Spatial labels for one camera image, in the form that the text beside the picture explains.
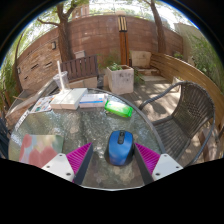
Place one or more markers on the clear plastic cup with straw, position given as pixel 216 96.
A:
pixel 61 81

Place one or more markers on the black wall lamp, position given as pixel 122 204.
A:
pixel 53 45
pixel 19 70

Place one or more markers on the dark wooden slatted chair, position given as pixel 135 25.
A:
pixel 80 68

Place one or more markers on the blue and black computer mouse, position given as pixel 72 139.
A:
pixel 120 146

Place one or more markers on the slender tree trunk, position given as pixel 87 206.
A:
pixel 159 30

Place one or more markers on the pastel patterned mouse pad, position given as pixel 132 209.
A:
pixel 40 150

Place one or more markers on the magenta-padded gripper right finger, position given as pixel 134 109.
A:
pixel 165 165

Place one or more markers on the white flat box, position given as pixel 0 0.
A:
pixel 59 99
pixel 76 98

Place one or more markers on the grey wicker armchair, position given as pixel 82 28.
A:
pixel 193 113

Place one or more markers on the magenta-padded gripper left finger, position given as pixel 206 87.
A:
pixel 61 165

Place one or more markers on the forked tree trunk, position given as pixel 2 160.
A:
pixel 64 40

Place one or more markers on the wooden garden lamp post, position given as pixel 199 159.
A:
pixel 123 43

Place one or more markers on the concrete planter with plant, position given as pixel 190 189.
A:
pixel 120 80

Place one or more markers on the blue and white box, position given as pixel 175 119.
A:
pixel 93 100

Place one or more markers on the curved wooden bench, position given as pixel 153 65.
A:
pixel 186 71

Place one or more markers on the green wet wipes pack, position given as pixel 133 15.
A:
pixel 118 108

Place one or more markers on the pale stone block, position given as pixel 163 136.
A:
pixel 141 59

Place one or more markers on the raised stone planter bed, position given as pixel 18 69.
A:
pixel 30 96

